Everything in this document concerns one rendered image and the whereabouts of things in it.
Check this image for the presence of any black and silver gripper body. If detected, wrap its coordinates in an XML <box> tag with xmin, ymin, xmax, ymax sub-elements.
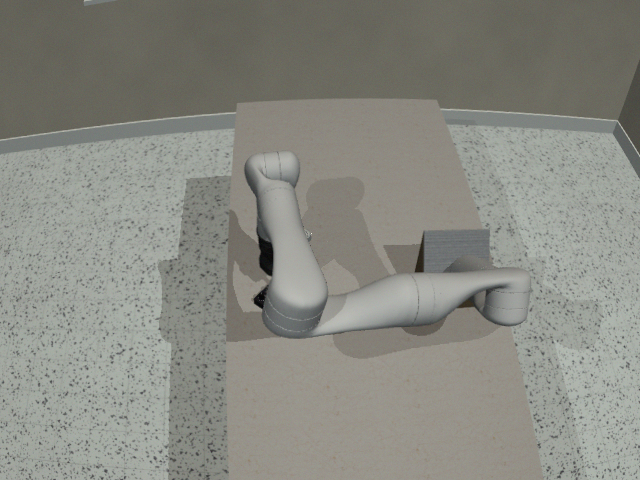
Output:
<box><xmin>256</xmin><ymin>215</ymin><xmax>311</xmax><ymax>276</ymax></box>

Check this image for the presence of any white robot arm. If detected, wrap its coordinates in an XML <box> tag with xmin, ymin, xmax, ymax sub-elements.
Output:
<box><xmin>244</xmin><ymin>151</ymin><xmax>531</xmax><ymax>339</ymax></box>

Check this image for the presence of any black knob box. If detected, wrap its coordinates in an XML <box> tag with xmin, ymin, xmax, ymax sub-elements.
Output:
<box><xmin>254</xmin><ymin>284</ymin><xmax>269</xmax><ymax>309</ymax></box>

